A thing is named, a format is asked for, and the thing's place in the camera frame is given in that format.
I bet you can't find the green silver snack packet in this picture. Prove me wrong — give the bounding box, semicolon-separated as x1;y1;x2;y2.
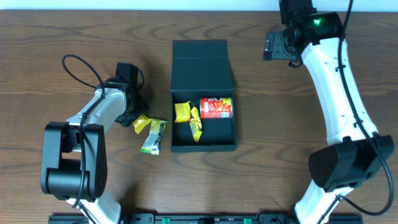
140;119;168;156

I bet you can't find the large yellow snack packet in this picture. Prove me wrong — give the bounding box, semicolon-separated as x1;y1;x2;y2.
132;113;152;134

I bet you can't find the yellow Lemond biscuit packet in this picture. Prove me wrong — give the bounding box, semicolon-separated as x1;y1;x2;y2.
174;101;191;123

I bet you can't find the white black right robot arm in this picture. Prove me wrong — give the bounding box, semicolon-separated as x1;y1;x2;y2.
260;0;394;223

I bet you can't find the small yellow snack packet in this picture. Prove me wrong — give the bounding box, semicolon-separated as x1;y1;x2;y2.
190;106;202;142

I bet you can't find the black open gift box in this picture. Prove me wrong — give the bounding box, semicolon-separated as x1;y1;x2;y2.
170;39;237;152

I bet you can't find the red Pringles can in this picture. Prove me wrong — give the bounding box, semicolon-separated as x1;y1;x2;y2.
200;97;233;119

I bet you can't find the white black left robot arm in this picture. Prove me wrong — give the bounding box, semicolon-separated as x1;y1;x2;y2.
40;63;149;223

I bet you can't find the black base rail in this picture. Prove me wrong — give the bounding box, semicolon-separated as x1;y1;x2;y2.
48;213;364;224

